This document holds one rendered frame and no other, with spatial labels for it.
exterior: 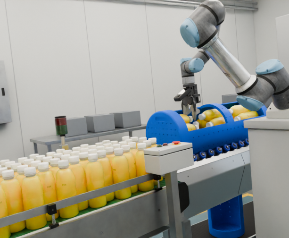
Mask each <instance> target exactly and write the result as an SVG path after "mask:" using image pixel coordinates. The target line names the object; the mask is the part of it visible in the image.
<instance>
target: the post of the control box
mask: <svg viewBox="0 0 289 238"><path fill-rule="evenodd" d="M165 186H166V196H167V206H168V216H169V226H170V236H171V238H183V234H182V220H181V210H180V199H179V189H178V178H177V171H173V172H170V173H167V174H165Z"/></svg>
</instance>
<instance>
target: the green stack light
mask: <svg viewBox="0 0 289 238"><path fill-rule="evenodd" d="M55 127H56V135H64V134H68V128H67V125H61V126H55Z"/></svg>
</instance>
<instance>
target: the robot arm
mask: <svg viewBox="0 0 289 238"><path fill-rule="evenodd" d="M225 13H226V12H225V7H224V5H223V4H222V3H221V2H220V1H218V0H206V1H204V2H202V3H201V4H200V5H199V6H198V7H197V8H196V9H195V10H194V11H193V12H192V13H191V14H190V15H189V16H188V18H186V19H185V20H184V22H183V23H182V24H181V26H180V33H181V36H182V38H183V40H184V41H185V42H186V43H187V44H188V45H189V46H190V47H192V48H195V47H197V48H198V49H200V50H199V52H198V53H197V54H196V55H195V56H194V57H193V58H192V57H188V58H182V59H180V66H181V75H182V84H183V87H186V88H183V89H182V90H181V91H180V92H179V93H178V94H177V95H176V96H175V97H174V98H173V99H174V101H175V102H180V101H181V100H182V112H183V114H185V115H188V114H190V113H191V112H192V118H193V119H194V121H195V120H196V117H197V114H199V113H200V110H199V109H197V107H196V104H197V103H200V102H201V99H200V101H199V98H200V94H198V89H197V84H194V83H195V77H194V73H198V72H200V71H201V70H202V69H203V68H204V65H205V64H206V63H207V62H208V61H209V60H210V58H211V59H212V61H213V62H214V63H215V64H216V65H217V66H218V68H219V69H220V70H221V71H222V72H223V73H224V74H225V75H226V76H227V78H228V79H229V80H230V81H231V82H232V83H233V85H234V86H235V92H236V94H237V95H238V96H237V98H236V100H237V102H238V103H239V104H240V105H241V106H243V107H244V108H246V109H248V110H250V111H258V110H259V109H260V108H261V107H262V106H264V104H265V103H266V102H267V101H268V99H269V98H270V97H272V102H273V104H274V106H275V108H277V109H279V110H285V109H289V74H288V72H287V71H286V69H285V68H284V65H282V63H281V62H280V61H279V60H278V59H270V60H267V61H265V62H263V63H261V64H260V65H259V66H257V68H256V74H257V75H256V76H255V75H250V74H249V73H248V72H247V70H246V69H245V68H244V67H243V66H242V64H241V63H240V62H239V61H238V60H237V58H236V57H235V56H234V55H233V53H232V52H231V51H230V50H229V49H228V48H227V46H226V45H225V44H224V43H223V42H222V40H221V39H220V38H219V33H220V28H221V24H222V23H223V21H224V19H225ZM188 104H189V105H191V107H190V109H189V105H188Z"/></svg>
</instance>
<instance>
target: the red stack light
mask: <svg viewBox="0 0 289 238"><path fill-rule="evenodd" d="M61 125H67V119H66V117H65V118H58V119H55V126H61Z"/></svg>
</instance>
